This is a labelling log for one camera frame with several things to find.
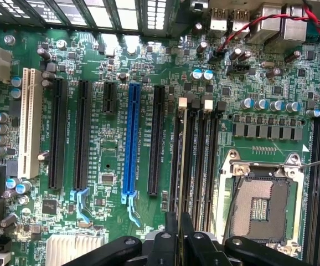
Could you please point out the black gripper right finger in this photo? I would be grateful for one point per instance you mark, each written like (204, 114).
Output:
(201, 249)

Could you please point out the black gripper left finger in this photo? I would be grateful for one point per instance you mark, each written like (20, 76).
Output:
(162, 249)

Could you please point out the CPU socket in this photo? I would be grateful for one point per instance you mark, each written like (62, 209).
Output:
(259, 207)

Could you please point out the silver finned heatsink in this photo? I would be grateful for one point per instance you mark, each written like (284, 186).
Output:
(66, 249)

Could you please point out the green motherboard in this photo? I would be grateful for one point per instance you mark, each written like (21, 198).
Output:
(115, 158)

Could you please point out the long black expansion slot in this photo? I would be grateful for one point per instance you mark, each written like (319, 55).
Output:
(58, 133)
(156, 138)

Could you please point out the black expansion slot blue latch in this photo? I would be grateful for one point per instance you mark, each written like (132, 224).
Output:
(82, 133)

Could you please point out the short black expansion slot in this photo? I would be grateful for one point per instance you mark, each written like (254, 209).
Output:
(110, 97)

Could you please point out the white expansion slot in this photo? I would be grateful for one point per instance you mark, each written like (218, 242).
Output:
(28, 122)

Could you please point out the small metal USB port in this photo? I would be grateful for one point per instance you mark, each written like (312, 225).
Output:
(218, 19)
(240, 20)

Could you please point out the large metal port block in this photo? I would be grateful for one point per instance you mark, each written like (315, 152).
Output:
(294, 30)
(262, 26)

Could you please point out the open grey PC case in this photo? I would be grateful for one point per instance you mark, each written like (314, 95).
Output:
(160, 14)

